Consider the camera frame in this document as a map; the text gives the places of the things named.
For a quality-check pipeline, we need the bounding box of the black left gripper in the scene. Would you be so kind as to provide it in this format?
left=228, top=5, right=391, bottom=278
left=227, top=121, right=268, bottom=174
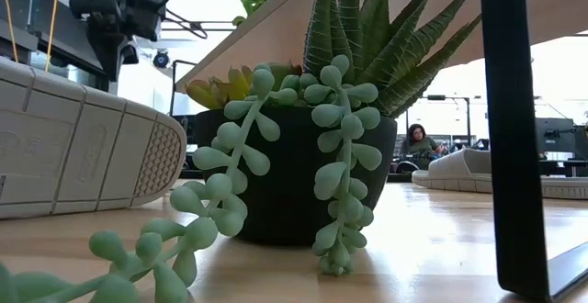
left=68, top=0, right=171, bottom=50

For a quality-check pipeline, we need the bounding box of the grey rubber slide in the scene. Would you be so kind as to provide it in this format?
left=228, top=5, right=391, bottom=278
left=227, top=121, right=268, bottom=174
left=412, top=148, right=588, bottom=201
left=0, top=57, right=187, bottom=220

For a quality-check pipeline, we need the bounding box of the succulent plant in black pot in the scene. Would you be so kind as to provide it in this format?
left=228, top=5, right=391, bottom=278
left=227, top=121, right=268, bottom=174
left=0, top=0, right=483, bottom=303

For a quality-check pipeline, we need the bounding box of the person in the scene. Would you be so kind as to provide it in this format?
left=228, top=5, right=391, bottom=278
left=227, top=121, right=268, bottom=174
left=399, top=123, right=446, bottom=172

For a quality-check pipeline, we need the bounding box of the black monitor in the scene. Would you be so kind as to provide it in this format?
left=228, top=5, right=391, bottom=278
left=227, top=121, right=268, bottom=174
left=535, top=118, right=576, bottom=155

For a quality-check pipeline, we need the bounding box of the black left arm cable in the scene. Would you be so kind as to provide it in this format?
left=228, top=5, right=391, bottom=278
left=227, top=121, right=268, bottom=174
left=149, top=0, right=209, bottom=40

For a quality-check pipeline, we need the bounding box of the round black ceiling camera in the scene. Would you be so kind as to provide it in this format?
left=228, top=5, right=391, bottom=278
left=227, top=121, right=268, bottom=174
left=152, top=49, right=170, bottom=69

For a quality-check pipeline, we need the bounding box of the yellow cable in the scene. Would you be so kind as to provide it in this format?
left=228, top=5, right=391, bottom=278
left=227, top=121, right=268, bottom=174
left=0, top=0, right=61, bottom=73

